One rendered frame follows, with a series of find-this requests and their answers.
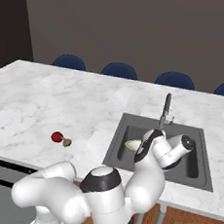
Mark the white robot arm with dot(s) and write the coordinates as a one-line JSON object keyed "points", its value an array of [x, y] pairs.
{"points": [[108, 198]]}

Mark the dark grey sink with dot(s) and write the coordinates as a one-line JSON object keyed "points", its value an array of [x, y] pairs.
{"points": [[128, 125]]}

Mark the pale cream bowl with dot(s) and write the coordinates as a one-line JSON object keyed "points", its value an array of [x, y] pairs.
{"points": [[131, 145]]}

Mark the beige garlic bulb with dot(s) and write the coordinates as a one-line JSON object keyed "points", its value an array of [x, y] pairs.
{"points": [[67, 142]]}

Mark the grey metal tap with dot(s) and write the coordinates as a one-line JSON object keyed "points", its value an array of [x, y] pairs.
{"points": [[167, 105]]}

